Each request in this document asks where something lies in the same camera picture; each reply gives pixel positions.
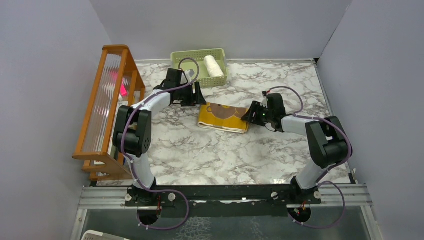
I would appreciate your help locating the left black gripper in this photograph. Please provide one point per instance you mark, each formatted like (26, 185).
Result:
(194, 98)

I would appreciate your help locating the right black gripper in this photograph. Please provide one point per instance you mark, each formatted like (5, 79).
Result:
(255, 107)

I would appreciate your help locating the yellow towel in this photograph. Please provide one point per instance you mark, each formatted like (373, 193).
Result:
(222, 117)

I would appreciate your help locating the white cream towel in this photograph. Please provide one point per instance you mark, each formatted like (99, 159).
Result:
(212, 67)

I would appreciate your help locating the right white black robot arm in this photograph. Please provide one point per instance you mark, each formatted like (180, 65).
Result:
(328, 143)

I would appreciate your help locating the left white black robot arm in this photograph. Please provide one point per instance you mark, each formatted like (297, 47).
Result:
(132, 134)

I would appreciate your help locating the pink object in rack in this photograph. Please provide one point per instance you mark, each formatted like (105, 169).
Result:
(123, 90)

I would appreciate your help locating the wooden rack with clear panel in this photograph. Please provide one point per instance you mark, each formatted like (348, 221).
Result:
(94, 140)

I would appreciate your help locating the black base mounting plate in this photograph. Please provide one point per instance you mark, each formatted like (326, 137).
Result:
(216, 201)

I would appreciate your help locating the white basket corner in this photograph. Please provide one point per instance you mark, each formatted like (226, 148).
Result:
(96, 235)

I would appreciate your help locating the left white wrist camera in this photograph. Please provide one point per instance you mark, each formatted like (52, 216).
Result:
(189, 75)

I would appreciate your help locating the aluminium frame rail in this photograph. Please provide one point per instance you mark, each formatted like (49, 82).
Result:
(339, 195)

